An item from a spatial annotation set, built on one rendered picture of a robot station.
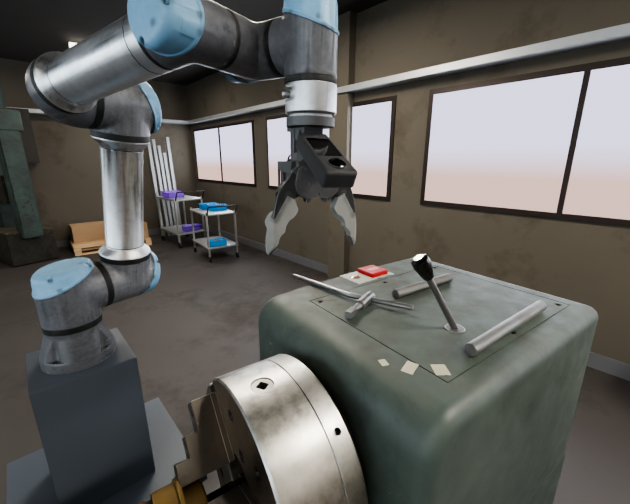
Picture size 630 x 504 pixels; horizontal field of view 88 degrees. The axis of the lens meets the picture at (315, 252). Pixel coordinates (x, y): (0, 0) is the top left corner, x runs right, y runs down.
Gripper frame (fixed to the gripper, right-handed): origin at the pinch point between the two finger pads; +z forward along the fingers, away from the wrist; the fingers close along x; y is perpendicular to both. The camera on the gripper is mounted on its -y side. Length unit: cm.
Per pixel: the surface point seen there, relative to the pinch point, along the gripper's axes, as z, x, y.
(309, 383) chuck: 18.4, 3.9, -6.9
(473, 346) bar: 13.9, -20.9, -14.7
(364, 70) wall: -109, -200, 298
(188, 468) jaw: 28.9, 21.8, -4.2
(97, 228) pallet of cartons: 114, 128, 658
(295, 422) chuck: 19.9, 8.1, -11.6
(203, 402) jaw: 23.3, 18.5, 1.7
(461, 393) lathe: 16.0, -12.5, -20.1
